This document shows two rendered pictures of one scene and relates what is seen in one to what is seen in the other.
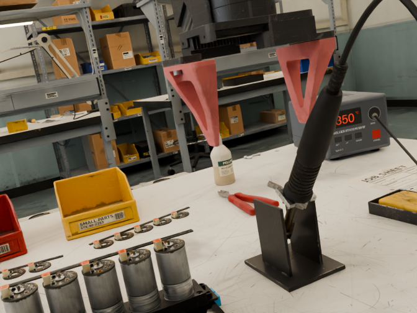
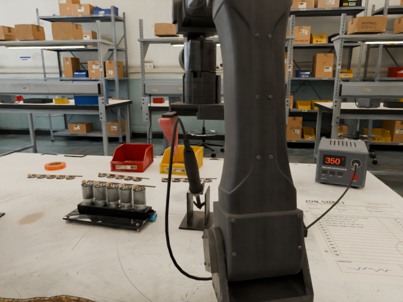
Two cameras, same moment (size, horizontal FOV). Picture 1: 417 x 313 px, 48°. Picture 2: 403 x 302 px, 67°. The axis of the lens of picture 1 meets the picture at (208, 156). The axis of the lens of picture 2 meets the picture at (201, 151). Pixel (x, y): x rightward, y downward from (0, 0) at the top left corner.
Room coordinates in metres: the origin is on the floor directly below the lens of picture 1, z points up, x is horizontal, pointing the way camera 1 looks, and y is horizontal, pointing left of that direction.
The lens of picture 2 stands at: (-0.04, -0.36, 1.02)
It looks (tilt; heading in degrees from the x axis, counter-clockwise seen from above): 14 degrees down; 34
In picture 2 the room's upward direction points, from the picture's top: straight up
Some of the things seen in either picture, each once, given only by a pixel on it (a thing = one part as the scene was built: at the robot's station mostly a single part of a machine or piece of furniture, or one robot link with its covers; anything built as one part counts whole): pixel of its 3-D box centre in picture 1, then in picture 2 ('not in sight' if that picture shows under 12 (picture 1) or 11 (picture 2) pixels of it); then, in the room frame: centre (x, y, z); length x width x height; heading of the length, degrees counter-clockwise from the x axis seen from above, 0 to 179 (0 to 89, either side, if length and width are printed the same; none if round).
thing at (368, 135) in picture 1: (336, 123); (340, 161); (0.82, -0.24, 0.80); 0.15 x 0.12 x 0.10; 10
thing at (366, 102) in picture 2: (208, 83); (369, 102); (3.12, -0.08, 0.80); 0.15 x 0.12 x 0.10; 45
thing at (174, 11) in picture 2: not in sight; (194, 39); (0.44, -0.02, 1.09); 0.12 x 0.09 x 0.12; 44
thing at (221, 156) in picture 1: (219, 153); not in sight; (0.73, -0.02, 0.80); 0.03 x 0.03 x 0.10
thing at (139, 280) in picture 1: (141, 284); (126, 199); (0.34, 0.07, 0.79); 0.02 x 0.02 x 0.05
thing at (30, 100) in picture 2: not in sight; (38, 100); (1.70, 2.90, 0.77); 0.24 x 0.16 x 0.04; 111
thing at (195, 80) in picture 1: (218, 89); (182, 131); (0.40, -0.02, 0.92); 0.07 x 0.07 x 0.09; 23
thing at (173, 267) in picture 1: (174, 273); (140, 200); (0.35, 0.04, 0.79); 0.02 x 0.02 x 0.05
